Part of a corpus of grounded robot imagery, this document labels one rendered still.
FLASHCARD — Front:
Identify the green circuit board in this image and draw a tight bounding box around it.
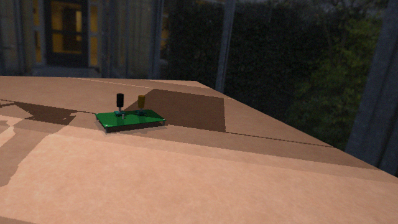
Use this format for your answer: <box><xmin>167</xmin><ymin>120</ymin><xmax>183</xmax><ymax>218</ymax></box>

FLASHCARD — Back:
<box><xmin>95</xmin><ymin>93</ymin><xmax>166</xmax><ymax>133</ymax></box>

